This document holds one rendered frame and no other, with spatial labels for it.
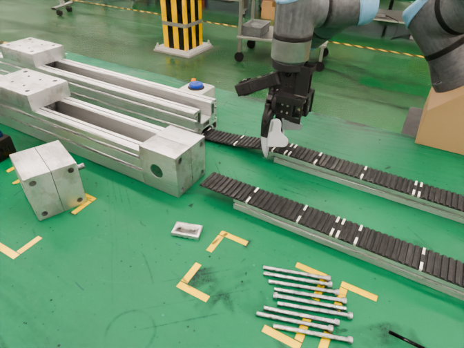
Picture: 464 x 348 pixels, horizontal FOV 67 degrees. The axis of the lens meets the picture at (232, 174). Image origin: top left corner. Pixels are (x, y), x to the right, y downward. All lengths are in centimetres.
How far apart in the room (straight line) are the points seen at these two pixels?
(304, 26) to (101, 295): 56
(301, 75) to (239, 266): 38
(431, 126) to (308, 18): 46
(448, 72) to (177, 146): 68
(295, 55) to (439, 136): 47
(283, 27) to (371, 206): 38
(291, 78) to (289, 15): 12
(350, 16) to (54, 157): 60
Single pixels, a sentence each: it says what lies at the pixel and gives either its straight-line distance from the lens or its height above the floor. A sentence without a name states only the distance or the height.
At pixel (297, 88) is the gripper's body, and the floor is 97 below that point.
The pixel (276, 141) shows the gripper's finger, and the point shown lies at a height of 85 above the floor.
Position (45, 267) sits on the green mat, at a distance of 66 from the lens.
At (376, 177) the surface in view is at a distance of 78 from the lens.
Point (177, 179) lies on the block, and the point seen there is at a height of 82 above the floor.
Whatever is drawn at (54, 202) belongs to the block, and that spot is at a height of 81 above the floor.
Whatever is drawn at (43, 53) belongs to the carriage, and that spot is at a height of 90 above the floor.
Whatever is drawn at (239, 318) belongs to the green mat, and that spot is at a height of 78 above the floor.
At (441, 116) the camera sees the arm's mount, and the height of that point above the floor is 86.
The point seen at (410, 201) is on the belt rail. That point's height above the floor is 79.
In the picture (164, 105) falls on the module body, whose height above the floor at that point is 86.
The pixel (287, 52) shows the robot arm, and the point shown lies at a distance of 70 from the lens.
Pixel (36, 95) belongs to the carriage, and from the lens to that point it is 95.
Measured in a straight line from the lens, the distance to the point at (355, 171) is 79.
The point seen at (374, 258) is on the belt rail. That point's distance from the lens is 64.
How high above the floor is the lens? 124
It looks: 36 degrees down
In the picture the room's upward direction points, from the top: 2 degrees clockwise
